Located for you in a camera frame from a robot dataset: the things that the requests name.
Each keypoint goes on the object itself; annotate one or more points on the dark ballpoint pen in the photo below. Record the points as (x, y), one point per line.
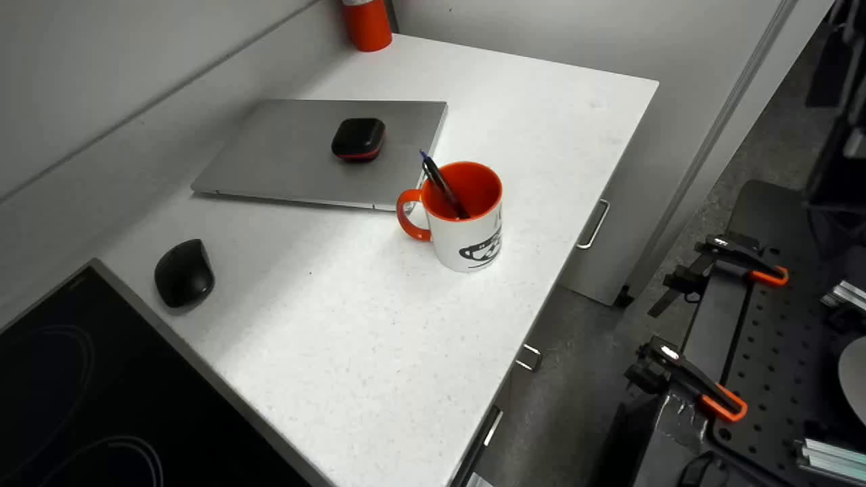
(446, 188)

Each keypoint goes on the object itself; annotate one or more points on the white mug orange interior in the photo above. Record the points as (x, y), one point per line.
(470, 237)

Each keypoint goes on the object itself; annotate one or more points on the black red earbud case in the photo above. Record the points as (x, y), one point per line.
(359, 138)

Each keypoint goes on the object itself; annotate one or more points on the grey kitchen cabinet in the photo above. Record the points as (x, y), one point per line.
(604, 234)

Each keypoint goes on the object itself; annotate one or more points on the grey closed laptop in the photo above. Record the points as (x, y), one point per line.
(289, 151)

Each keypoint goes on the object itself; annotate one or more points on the orange cup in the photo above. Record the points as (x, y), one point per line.
(366, 23)

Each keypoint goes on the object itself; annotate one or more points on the black computer mouse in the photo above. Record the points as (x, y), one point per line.
(182, 270)

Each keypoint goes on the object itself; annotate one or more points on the black orange bar clamp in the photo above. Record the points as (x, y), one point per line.
(735, 261)
(690, 379)

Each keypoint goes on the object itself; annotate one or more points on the black perforated robot table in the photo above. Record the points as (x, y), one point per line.
(766, 352)

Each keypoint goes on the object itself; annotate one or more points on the black induction cooktop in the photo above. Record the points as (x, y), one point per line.
(99, 396)

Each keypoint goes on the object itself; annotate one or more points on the silver aluminium profile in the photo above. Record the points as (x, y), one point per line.
(828, 457)
(849, 295)

